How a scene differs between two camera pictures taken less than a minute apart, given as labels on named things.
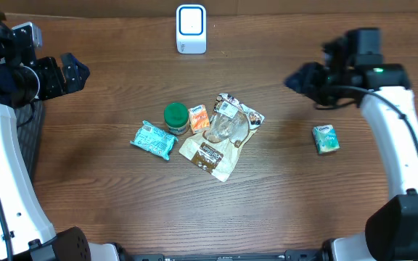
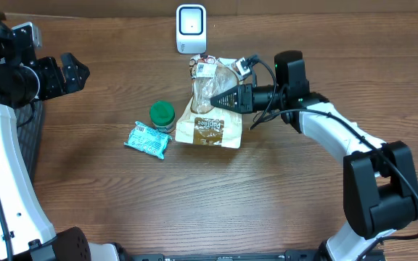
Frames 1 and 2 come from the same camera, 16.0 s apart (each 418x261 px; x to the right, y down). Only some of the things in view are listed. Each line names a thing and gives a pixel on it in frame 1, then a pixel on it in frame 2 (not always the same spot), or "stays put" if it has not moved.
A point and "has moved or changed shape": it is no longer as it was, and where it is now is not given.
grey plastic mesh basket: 29,118 stays put
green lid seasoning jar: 177,118 → 162,116
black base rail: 288,255 stays put
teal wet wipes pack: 154,140 has moved or changed shape
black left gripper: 59,85 stays put
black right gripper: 305,75 → 244,99
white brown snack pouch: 218,148 → 201,122
